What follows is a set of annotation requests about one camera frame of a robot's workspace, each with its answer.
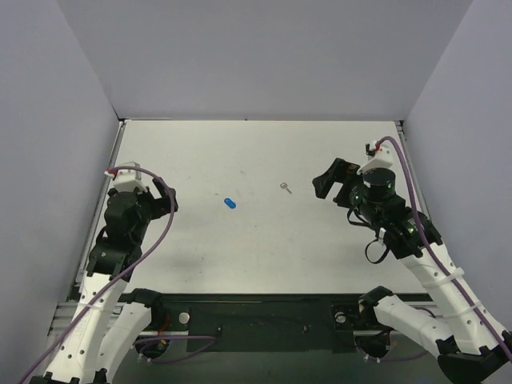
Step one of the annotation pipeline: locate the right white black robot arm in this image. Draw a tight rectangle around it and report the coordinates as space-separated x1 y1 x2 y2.
312 158 511 383

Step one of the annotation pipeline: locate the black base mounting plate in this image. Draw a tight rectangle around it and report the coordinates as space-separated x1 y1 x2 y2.
119 292 407 354

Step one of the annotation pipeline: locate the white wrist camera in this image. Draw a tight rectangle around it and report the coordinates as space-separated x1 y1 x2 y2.
357 141 394 174
104 162 146 194

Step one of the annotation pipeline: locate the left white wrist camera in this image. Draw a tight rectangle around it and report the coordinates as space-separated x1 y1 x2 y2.
104 162 146 194

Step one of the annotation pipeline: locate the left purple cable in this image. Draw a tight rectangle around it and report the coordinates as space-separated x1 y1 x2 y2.
18 167 219 384

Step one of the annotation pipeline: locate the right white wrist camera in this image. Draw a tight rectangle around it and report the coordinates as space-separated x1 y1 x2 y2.
357 141 394 174

